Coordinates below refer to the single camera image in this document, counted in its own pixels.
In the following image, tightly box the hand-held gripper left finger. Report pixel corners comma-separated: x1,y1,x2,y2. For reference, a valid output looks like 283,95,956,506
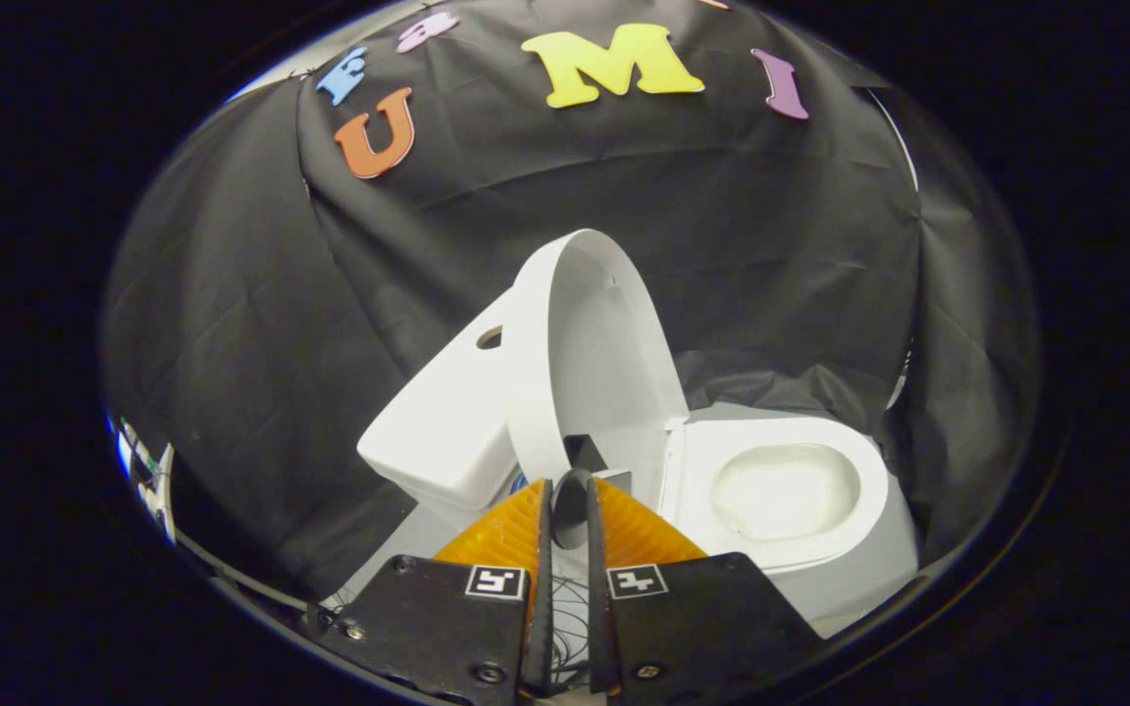
305,478,556,703

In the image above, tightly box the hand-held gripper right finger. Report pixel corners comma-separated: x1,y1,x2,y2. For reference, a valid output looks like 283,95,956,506
585,478,826,700

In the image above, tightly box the black backdrop cloth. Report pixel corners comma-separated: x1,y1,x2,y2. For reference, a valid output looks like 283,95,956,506
101,0,1043,601

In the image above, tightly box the thin black cable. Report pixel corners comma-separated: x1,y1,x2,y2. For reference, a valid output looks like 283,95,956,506
552,574,591,687

